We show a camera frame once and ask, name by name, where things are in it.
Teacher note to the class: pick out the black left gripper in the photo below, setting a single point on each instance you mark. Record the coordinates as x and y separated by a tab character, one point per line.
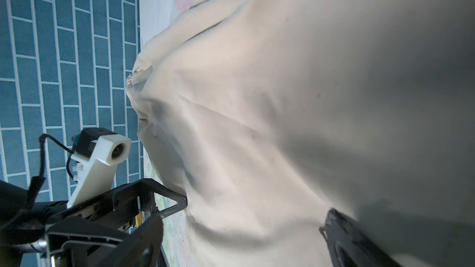
85	234

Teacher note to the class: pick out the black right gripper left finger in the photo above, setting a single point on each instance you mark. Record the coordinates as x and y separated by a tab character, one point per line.
140	249

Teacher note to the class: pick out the beige drawstring shorts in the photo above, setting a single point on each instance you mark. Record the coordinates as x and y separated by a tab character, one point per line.
267	114

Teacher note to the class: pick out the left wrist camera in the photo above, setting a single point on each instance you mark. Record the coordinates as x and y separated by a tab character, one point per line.
98	152

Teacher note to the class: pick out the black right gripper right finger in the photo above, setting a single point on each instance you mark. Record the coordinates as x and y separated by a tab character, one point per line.
348	246

